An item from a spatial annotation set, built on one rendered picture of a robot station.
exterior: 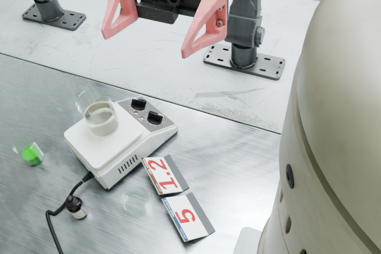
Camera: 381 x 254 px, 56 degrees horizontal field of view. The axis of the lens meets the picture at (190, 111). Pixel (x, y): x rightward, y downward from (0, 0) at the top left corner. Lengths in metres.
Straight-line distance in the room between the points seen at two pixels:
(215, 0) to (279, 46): 0.60
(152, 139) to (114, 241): 0.20
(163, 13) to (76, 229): 0.46
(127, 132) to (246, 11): 0.36
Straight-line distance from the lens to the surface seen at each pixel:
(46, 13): 1.16
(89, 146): 0.72
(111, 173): 0.72
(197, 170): 0.75
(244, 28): 0.80
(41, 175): 0.84
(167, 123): 0.77
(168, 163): 0.76
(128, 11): 0.46
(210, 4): 0.39
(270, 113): 0.83
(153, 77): 0.92
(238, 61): 0.89
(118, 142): 0.71
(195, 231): 0.68
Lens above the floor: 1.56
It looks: 53 degrees down
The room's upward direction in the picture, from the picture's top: 8 degrees counter-clockwise
